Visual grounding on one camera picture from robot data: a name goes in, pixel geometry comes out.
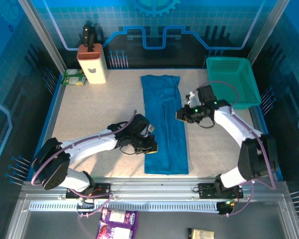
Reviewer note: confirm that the blue t-shirt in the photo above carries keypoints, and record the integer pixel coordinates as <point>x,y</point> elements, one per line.
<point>169,149</point>

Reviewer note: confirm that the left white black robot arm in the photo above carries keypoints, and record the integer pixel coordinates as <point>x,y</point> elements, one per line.
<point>94,144</point>

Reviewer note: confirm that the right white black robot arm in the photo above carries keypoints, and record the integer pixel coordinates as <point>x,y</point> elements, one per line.
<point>234,127</point>

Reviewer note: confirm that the green plastic mesh basket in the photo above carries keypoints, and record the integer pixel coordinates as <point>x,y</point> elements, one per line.
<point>226,71</point>

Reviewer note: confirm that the purple snack bag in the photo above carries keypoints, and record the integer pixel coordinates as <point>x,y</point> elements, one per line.
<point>114,224</point>

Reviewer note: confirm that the white knife block, terracotta top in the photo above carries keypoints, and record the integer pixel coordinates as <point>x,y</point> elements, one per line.
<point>93,72</point>

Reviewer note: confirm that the green snack packet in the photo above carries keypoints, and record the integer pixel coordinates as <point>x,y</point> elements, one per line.
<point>73,72</point>
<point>73,80</point>

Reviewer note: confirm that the dark gold foil packet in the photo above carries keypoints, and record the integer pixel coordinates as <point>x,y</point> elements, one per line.
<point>201,234</point>

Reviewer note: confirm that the aluminium mounting rail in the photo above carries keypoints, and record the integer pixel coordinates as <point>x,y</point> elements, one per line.
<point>152,186</point>

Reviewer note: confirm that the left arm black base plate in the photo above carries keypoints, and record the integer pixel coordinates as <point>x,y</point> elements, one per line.
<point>103,189</point>

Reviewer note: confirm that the aluminium table side rail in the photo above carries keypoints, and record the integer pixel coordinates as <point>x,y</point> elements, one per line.
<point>256,119</point>
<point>54,119</point>

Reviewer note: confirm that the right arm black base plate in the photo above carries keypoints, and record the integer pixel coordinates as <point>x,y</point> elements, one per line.
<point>204,190</point>

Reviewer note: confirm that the aluminium frame post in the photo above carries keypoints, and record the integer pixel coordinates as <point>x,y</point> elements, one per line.
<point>42,35</point>
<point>267,28</point>

